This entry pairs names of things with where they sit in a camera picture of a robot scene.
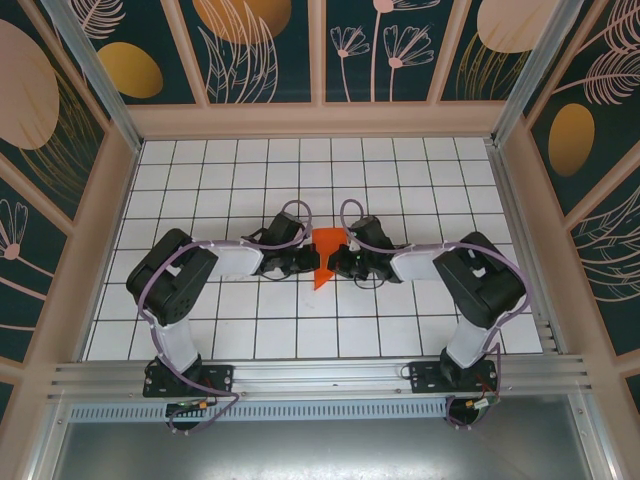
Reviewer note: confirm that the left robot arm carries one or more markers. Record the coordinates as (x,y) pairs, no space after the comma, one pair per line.
(175,345)

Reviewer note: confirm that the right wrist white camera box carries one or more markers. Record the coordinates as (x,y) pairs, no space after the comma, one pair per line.
(354,245)

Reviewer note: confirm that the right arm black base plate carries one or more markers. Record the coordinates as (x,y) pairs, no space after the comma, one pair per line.
(425,377)

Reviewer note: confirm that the aluminium corner post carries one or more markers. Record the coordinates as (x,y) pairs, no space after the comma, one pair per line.
(530,65)
(100,80)

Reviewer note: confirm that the aluminium side rail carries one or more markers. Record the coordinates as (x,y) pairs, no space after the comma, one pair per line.
(520,235)

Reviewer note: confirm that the aluminium frame rail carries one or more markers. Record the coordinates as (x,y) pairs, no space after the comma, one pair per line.
(320,372)

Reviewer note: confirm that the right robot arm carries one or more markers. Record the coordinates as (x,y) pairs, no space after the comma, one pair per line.
(465,345)

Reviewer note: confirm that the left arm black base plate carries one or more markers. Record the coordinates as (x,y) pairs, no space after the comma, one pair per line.
(220,375)

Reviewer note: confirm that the grey metal sheet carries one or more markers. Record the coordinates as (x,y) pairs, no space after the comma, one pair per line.
(320,450)

